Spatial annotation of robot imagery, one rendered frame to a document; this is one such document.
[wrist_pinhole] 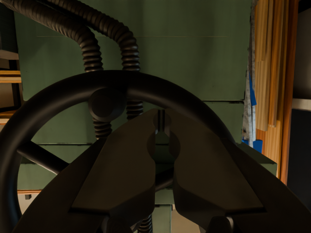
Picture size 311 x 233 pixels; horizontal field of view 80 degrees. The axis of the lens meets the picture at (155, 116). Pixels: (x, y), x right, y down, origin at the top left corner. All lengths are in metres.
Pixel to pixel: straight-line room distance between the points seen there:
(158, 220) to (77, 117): 0.24
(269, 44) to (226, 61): 1.37
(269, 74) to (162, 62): 1.42
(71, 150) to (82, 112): 0.08
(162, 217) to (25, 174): 0.30
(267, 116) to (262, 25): 0.69
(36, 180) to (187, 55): 0.40
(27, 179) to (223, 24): 0.50
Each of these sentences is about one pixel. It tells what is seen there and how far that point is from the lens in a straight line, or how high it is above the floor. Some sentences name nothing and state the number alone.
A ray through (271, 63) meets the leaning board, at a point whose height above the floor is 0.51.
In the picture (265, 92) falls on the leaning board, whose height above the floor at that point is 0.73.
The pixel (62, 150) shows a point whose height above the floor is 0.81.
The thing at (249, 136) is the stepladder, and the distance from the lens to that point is 1.27.
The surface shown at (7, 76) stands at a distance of 2.91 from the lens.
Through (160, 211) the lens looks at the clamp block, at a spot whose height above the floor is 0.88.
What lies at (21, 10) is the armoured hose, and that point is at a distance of 0.33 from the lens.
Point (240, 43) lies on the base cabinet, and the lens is 0.41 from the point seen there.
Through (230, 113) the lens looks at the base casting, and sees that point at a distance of 0.40.
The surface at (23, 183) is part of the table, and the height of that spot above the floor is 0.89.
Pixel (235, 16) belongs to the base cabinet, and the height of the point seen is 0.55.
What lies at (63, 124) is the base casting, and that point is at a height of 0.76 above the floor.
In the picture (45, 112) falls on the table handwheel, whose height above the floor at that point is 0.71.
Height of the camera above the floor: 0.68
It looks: 9 degrees up
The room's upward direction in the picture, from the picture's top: 180 degrees counter-clockwise
